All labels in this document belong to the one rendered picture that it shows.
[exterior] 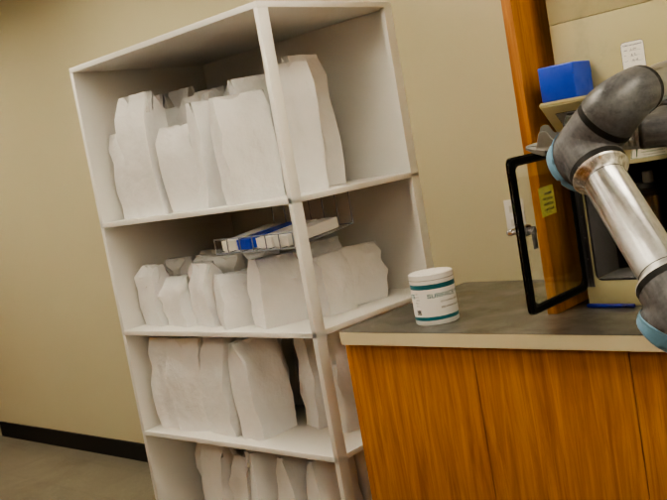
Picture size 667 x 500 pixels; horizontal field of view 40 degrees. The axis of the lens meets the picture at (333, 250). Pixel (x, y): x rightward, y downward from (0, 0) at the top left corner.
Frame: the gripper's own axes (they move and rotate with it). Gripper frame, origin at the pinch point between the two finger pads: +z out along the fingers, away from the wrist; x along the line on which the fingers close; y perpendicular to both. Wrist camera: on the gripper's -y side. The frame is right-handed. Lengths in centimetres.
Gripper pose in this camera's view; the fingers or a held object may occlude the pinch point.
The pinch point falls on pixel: (531, 150)
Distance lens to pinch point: 220.2
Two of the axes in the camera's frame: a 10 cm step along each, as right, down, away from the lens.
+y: -2.5, -8.5, -4.6
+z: -9.2, 0.5, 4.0
